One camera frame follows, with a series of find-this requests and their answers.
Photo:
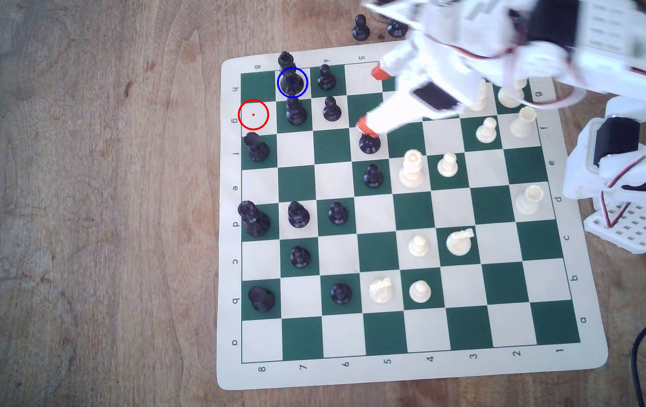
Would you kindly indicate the white king chess piece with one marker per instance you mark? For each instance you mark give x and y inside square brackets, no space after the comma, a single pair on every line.
[509,99]

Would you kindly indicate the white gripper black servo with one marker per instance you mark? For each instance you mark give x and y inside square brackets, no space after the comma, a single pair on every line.
[409,107]

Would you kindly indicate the black queen chess piece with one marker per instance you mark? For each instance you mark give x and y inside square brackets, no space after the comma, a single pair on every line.
[255,221]

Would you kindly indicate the black king chess piece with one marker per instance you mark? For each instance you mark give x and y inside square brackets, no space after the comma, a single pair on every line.
[292,83]

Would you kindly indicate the black rook chess piece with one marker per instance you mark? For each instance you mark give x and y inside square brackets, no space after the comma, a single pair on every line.
[261,299]

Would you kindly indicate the black knight chess piece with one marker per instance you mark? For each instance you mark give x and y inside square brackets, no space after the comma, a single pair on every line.
[369,144]
[396,29]

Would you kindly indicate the white rook chess piece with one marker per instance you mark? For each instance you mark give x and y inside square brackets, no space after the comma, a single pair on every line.
[522,124]
[529,201]

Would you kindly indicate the green and cream chess mat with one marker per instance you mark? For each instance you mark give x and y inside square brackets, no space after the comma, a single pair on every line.
[413,226]

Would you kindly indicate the black pawn chess piece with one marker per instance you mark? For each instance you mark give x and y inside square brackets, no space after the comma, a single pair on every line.
[300,258]
[338,214]
[340,293]
[326,79]
[331,110]
[298,216]
[373,177]
[361,28]

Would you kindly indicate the white queen chess piece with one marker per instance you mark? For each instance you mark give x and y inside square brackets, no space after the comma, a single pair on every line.
[412,170]

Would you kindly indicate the white knight chess piece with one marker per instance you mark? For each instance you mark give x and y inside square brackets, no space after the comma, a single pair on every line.
[459,242]
[380,290]

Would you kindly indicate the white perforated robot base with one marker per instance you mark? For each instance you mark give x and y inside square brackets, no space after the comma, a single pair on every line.
[631,226]

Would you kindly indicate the white pawn chess piece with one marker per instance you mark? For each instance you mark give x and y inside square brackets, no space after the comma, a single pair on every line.
[486,131]
[447,166]
[419,291]
[418,246]

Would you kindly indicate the white bishop chess piece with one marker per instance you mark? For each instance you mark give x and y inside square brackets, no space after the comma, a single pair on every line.
[478,102]

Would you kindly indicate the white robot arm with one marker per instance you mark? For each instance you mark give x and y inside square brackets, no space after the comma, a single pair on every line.
[611,39]

